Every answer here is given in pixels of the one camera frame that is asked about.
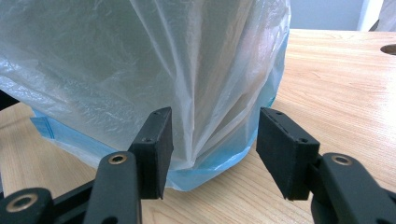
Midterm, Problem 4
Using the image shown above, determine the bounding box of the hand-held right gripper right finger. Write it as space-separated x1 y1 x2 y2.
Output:
255 106 321 202

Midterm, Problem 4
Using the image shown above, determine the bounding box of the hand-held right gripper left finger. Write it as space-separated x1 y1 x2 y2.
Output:
127 106 175 201

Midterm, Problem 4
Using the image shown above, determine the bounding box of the white blue-edged plastic bag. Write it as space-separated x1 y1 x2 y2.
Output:
0 0 292 192

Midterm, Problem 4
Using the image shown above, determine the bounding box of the dark round table grommet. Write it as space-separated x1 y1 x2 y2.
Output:
380 43 396 56

